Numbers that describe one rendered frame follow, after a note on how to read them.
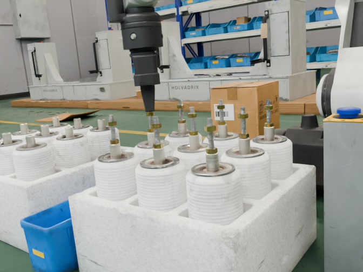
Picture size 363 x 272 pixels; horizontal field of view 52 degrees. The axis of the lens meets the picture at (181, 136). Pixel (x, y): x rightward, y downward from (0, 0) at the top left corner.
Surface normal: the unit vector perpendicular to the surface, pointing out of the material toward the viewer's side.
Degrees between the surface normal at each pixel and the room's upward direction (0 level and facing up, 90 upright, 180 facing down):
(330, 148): 90
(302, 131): 45
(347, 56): 69
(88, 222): 90
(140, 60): 90
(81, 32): 90
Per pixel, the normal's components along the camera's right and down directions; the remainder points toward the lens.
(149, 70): 0.11, 0.19
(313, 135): -0.50, -0.54
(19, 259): -0.08, -0.98
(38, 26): 0.78, 0.07
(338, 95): -0.63, 0.06
